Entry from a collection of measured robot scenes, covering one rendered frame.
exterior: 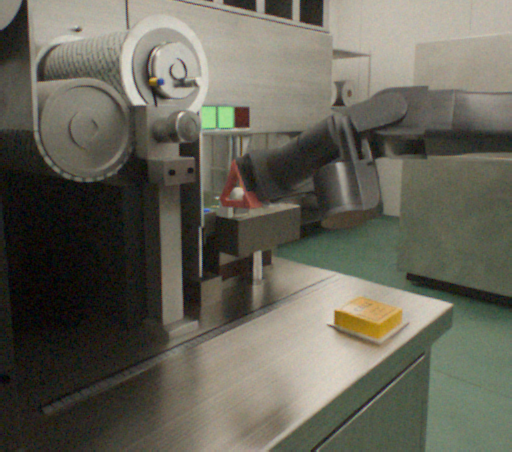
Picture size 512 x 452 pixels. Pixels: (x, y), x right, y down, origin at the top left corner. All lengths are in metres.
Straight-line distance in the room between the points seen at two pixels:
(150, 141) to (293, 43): 0.87
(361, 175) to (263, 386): 0.25
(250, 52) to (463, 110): 0.83
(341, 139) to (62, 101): 0.32
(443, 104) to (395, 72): 4.98
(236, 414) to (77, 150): 0.35
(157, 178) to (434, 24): 4.92
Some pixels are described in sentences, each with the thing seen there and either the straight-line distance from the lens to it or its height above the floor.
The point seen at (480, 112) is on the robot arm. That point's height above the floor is 1.19.
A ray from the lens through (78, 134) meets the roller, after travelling 0.61.
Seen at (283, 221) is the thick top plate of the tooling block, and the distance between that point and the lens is 0.82.
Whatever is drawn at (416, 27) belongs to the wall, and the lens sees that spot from 5.47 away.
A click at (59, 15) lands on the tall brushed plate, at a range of 0.98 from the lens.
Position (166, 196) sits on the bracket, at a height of 1.09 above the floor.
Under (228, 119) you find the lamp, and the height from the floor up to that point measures 1.18.
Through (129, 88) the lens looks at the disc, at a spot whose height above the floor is 1.23.
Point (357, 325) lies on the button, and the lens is 0.68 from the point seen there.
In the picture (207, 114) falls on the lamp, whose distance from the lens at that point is 1.16.
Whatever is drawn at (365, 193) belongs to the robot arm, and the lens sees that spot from 0.52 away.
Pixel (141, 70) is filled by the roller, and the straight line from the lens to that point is 0.65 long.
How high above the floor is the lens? 1.19
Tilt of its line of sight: 9 degrees down
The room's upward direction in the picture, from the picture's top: straight up
